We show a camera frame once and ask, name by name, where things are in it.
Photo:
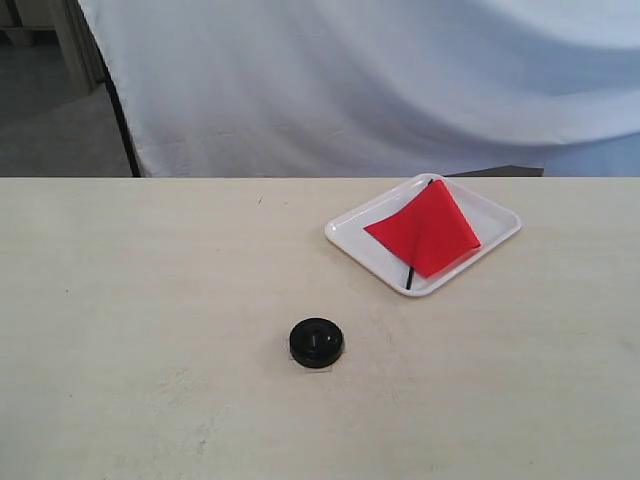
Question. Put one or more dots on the black backdrop stand pole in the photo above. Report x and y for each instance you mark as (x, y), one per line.
(121, 121)

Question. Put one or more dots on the white backdrop cloth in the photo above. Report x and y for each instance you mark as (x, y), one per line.
(374, 88)

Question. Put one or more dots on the black round flag base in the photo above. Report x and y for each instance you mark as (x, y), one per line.
(316, 343)

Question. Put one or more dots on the red flag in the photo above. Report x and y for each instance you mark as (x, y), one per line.
(428, 234)

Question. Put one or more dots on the beige furniture in background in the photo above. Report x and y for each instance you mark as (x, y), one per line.
(26, 22)

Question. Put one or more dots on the white plastic tray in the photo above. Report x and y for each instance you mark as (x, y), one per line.
(492, 223)

